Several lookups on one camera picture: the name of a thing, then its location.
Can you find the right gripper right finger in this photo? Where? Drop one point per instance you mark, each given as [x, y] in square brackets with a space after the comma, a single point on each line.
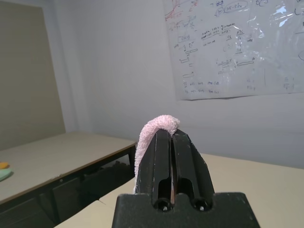
[190, 166]

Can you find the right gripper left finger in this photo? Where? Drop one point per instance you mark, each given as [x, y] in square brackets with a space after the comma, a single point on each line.
[161, 166]

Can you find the pink terry towel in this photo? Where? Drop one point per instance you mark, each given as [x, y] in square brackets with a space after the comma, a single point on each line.
[147, 135]

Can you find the whiteboard sheet with writing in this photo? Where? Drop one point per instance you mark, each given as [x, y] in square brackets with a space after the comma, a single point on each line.
[225, 59]

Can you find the small green object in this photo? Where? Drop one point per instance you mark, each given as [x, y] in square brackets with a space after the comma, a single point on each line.
[4, 174]

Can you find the small orange object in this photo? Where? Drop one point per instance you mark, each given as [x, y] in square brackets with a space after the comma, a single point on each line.
[2, 165]

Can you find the beige wall panel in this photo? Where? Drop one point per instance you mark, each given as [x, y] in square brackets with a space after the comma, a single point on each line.
[23, 71]

